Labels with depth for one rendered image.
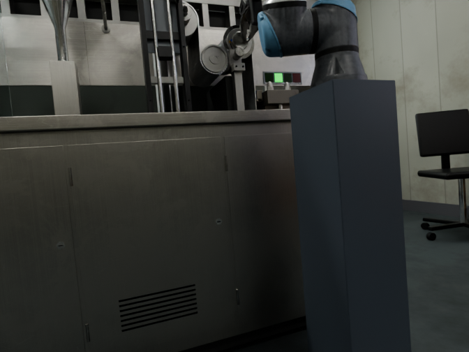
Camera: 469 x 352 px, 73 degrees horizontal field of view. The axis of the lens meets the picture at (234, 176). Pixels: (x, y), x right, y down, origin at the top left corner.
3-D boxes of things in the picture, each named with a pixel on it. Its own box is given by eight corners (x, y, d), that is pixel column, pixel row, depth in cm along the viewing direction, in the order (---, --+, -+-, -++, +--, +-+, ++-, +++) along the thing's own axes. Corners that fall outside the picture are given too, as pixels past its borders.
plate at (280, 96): (268, 103, 141) (266, 89, 140) (237, 117, 178) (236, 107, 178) (299, 103, 146) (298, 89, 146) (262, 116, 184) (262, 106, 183)
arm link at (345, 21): (367, 42, 81) (363, -11, 80) (315, 47, 81) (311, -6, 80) (350, 58, 93) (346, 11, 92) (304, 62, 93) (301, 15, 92)
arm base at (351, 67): (380, 82, 83) (378, 44, 83) (333, 81, 78) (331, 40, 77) (342, 95, 97) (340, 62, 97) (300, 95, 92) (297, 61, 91)
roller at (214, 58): (202, 72, 134) (200, 43, 133) (190, 86, 158) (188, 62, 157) (229, 72, 138) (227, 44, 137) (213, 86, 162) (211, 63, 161)
